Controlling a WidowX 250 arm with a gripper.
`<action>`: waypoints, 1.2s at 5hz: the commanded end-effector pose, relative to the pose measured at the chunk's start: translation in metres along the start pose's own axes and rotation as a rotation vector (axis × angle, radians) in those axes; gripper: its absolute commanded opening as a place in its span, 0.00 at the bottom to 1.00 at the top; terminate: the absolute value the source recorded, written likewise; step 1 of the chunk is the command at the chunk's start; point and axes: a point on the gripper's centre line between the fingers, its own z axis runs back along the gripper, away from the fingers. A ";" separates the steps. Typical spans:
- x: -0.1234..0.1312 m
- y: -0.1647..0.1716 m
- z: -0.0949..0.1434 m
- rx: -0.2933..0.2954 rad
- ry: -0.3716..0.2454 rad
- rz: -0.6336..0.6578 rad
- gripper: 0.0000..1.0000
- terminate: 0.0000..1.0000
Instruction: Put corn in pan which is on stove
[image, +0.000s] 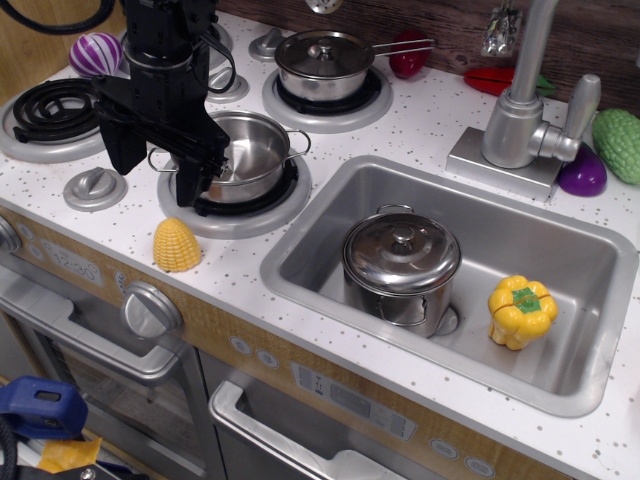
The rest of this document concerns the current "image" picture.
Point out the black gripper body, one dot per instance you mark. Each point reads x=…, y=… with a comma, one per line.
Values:
x=164, y=103

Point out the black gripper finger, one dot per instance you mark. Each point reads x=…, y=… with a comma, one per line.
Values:
x=194, y=176
x=126, y=148

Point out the yellow toy corn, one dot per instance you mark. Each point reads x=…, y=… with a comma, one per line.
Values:
x=175, y=248

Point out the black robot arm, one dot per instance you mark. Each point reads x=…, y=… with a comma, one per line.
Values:
x=171, y=30

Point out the front silver stove knob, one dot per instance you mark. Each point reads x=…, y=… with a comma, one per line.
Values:
x=95, y=190

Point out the silver stove knob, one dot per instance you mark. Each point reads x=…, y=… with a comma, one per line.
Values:
x=95, y=190
x=264, y=47
x=223, y=88

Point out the front right stove burner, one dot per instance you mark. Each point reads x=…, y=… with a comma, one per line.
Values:
x=246, y=219

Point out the middle silver stove knob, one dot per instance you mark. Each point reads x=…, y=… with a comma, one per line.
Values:
x=223, y=88

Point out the back silver stove knob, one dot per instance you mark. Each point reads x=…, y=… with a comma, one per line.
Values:
x=264, y=47

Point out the back right stove burner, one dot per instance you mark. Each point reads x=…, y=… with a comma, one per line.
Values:
x=367, y=105

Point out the front left black coil burner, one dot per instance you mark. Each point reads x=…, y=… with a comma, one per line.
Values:
x=53, y=122

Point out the purple white striped toy onion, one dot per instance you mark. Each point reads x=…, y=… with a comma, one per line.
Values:
x=96, y=54

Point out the large silver oven dial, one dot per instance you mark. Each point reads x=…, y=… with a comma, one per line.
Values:
x=147, y=312

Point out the small silver edge dial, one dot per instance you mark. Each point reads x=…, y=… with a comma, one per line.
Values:
x=9, y=240

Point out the steel lidded saucepan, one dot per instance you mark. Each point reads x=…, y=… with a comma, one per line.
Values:
x=326, y=65

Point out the hanging silver strainer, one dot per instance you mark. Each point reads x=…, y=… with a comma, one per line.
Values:
x=324, y=7

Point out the steel lidded pot in sink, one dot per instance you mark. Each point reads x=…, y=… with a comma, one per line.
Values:
x=399, y=266

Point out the dark red toy fruit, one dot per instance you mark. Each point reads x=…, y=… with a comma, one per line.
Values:
x=407, y=65

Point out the blue clamp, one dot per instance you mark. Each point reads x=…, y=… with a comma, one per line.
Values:
x=39, y=408

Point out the yellow tape piece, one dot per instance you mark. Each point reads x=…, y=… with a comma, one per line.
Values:
x=63, y=455

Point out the red toy carrot slice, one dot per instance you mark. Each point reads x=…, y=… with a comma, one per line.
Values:
x=494, y=80

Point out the silver toy faucet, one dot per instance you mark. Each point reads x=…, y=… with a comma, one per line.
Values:
x=519, y=151

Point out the hanging silver utensil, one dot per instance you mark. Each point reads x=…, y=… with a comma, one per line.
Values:
x=501, y=34

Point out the yellow toy bell pepper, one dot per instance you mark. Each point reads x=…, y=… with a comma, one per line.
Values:
x=522, y=311

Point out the purple toy eggplant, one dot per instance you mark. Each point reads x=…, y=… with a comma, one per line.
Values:
x=585, y=176

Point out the green bumpy toy vegetable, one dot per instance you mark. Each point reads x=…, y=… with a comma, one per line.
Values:
x=615, y=134

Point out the steel pan with loop handles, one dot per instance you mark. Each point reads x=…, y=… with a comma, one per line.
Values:
x=254, y=159

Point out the silver oven door handle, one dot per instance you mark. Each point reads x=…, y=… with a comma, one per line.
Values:
x=49, y=313

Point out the silver dishwasher door handle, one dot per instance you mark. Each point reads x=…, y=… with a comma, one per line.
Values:
x=346, y=464

